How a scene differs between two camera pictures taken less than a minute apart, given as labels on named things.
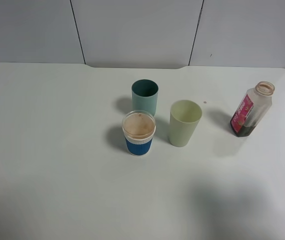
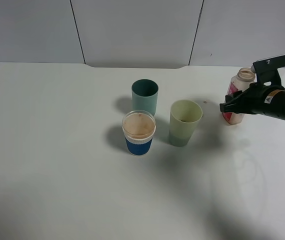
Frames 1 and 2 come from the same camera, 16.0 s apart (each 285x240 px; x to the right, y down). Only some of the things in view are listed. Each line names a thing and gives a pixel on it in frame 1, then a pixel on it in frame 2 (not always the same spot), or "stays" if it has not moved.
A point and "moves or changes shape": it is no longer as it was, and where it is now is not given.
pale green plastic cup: x=184 y=117 stays
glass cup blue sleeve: x=139 y=127 stays
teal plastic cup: x=144 y=95 stays
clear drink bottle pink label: x=252 y=109 moves or changes shape
